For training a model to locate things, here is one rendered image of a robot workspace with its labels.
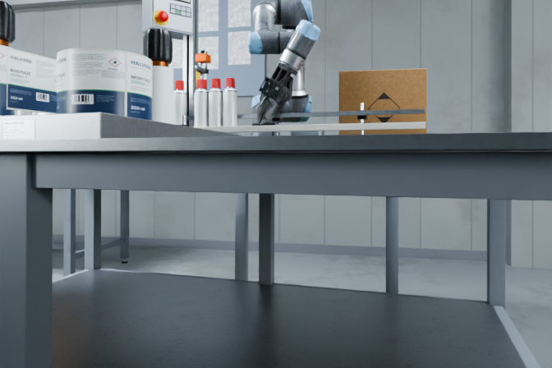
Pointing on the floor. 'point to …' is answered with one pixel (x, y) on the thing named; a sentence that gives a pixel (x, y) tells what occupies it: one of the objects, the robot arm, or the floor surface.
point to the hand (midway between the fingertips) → (261, 121)
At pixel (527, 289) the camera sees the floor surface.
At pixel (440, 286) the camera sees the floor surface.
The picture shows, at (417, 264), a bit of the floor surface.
